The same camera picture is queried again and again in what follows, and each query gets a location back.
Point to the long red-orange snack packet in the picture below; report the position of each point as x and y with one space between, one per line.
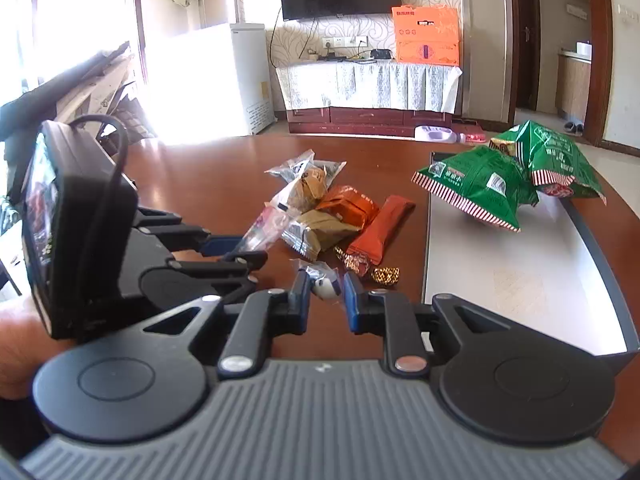
382 230

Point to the wooden kitchen cabinet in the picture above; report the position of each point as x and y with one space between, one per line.
574 87

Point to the white tray with dark rim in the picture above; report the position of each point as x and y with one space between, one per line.
500 280

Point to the short orange snack packet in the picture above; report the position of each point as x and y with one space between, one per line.
350 205

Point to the white patterned cabinet cloth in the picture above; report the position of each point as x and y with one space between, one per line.
370 85

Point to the small clear candy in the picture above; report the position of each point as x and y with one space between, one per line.
326 285

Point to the clear packet of dark snack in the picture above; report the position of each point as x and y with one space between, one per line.
320 166

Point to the pair of dark slippers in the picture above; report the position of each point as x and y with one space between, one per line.
574 127

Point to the person's left forearm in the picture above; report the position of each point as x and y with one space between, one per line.
20 355

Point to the clear pinkish snack packet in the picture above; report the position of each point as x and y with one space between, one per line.
265 225

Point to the orange cardboard box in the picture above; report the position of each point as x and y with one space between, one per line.
425 35

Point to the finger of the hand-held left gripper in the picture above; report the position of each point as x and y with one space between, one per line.
220 246
240 261

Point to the small black box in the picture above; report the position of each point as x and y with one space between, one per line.
381 53

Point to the red item on floor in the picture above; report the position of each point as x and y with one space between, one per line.
475 136

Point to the white and purple bottle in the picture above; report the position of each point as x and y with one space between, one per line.
437 134

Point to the green snack bag orange label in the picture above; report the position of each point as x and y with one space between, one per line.
504 145

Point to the green striped snack bag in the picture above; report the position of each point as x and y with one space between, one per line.
560 160
475 185

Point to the red and gold candy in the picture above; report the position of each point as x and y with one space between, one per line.
356 262

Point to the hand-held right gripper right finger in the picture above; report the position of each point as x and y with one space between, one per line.
352 302

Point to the dark wooden television cabinet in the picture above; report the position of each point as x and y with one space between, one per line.
370 120

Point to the olive brown snack packet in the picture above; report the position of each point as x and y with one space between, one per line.
320 234

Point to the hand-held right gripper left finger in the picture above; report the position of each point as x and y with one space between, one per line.
301 300

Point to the white chest freezer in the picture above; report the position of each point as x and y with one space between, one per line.
215 80

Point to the dark wooden door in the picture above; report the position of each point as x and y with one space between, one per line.
525 35

